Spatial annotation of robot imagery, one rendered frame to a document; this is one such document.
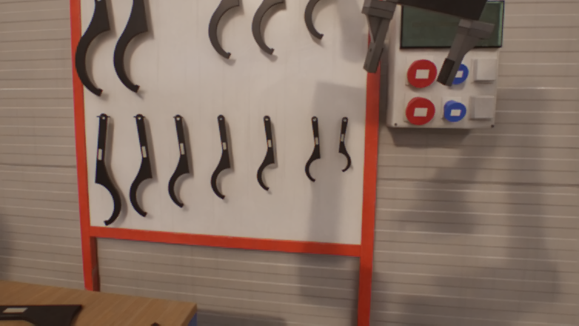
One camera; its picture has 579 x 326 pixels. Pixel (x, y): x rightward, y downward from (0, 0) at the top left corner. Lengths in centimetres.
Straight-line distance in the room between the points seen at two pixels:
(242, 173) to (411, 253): 86
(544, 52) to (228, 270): 172
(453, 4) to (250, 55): 100
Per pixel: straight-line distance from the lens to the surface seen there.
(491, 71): 130
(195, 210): 149
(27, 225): 218
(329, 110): 128
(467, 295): 168
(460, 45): 53
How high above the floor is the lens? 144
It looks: 5 degrees down
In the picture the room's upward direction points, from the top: 1 degrees clockwise
